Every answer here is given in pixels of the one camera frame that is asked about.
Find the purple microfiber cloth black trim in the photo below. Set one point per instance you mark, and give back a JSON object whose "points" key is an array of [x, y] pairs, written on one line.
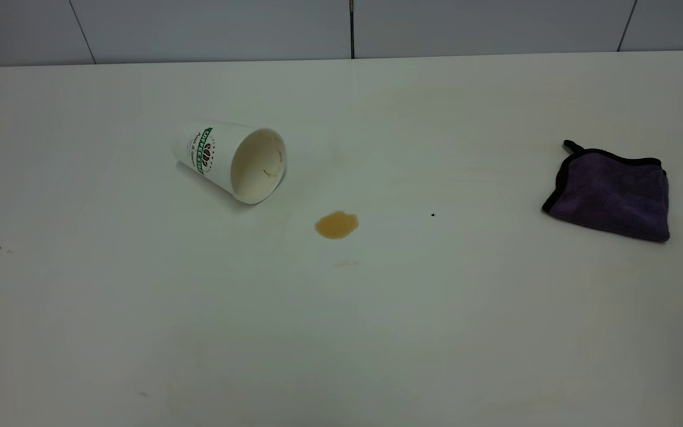
{"points": [[614, 196]]}

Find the brown coffee spill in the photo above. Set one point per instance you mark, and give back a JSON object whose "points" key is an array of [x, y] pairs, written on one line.
{"points": [[337, 225]]}

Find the white paper coffee cup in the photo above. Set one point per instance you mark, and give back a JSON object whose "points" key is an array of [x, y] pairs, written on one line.
{"points": [[223, 154]]}

